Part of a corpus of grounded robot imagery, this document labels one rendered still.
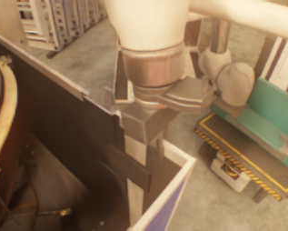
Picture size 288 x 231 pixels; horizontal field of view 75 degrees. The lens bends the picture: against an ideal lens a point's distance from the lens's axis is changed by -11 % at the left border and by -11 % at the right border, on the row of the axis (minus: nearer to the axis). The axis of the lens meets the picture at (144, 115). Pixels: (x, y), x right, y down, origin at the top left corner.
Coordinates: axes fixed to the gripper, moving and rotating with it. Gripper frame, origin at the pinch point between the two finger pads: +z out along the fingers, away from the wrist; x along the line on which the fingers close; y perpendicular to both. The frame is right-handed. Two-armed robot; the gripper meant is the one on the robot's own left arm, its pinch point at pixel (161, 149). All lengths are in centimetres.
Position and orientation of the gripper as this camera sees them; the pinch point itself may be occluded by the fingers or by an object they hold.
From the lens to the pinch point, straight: 43.7
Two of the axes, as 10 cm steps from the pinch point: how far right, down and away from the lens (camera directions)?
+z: 1.0, 7.8, 6.2
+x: -6.3, 5.3, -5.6
